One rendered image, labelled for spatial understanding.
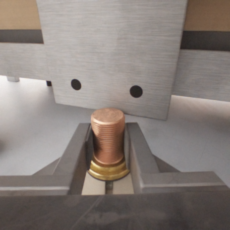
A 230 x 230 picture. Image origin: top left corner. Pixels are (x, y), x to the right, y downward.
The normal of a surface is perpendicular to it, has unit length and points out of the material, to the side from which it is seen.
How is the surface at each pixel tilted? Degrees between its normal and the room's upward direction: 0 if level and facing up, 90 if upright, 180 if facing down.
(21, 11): 90
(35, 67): 90
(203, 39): 90
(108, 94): 90
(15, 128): 180
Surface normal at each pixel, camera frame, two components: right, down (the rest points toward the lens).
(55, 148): 0.00, -0.87
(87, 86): -0.32, 0.47
